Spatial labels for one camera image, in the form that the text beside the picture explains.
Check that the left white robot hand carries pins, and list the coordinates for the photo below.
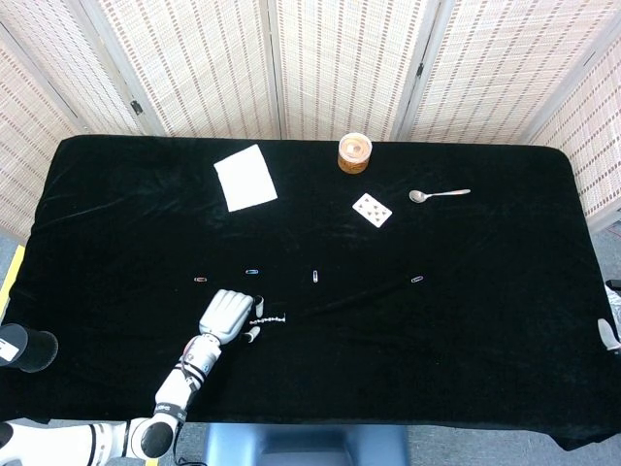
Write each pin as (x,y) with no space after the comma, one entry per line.
(225,315)

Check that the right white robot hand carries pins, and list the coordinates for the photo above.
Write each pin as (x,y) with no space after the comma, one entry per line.
(609,337)

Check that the small white chain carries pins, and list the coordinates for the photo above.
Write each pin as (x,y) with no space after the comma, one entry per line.
(266,320)

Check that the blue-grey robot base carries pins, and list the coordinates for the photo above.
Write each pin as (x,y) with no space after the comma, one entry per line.
(305,444)

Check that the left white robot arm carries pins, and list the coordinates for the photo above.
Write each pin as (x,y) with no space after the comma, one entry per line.
(179,388)

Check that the white folded napkin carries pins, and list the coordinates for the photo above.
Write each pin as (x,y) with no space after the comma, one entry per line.
(245,178)

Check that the black velvet tablecloth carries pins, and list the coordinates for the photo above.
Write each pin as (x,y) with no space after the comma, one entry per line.
(388,349)

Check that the playing card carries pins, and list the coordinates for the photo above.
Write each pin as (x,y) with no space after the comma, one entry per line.
(372,209)

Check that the black cylinder with white label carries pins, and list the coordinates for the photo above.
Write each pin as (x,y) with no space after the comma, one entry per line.
(31,347)

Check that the round wooden container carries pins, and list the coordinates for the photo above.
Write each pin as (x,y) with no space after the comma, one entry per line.
(355,153)

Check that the yellow floor tape strip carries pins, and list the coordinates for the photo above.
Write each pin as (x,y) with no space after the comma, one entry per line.
(12,272)

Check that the metal spoon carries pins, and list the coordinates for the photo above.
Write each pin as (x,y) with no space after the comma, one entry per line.
(416,196)

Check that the metal screen hinge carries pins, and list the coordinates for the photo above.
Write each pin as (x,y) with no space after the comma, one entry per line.
(420,69)
(137,108)

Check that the woven folding screen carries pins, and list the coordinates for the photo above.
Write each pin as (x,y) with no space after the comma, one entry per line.
(339,63)

